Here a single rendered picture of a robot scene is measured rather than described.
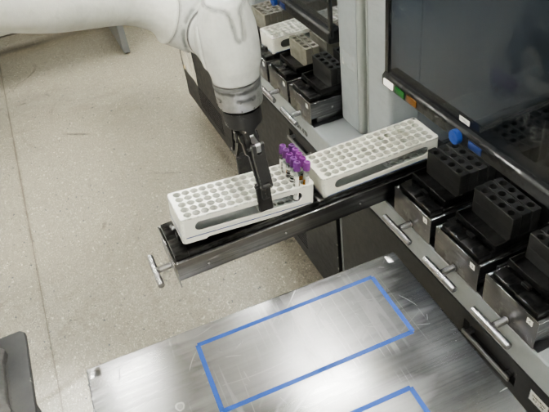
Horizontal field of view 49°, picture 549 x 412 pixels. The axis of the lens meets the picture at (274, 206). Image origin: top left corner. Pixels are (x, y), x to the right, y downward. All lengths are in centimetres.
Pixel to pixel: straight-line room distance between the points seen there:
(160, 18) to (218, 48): 16
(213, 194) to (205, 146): 178
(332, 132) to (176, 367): 86
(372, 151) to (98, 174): 191
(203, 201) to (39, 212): 177
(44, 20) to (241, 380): 63
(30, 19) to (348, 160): 71
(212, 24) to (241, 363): 57
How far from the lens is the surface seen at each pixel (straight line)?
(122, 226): 267
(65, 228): 278
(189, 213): 121
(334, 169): 131
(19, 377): 132
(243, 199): 123
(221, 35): 105
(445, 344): 104
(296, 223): 129
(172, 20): 116
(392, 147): 137
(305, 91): 169
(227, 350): 105
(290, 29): 197
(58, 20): 98
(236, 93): 110
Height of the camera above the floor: 165
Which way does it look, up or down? 40 degrees down
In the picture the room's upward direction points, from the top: 8 degrees counter-clockwise
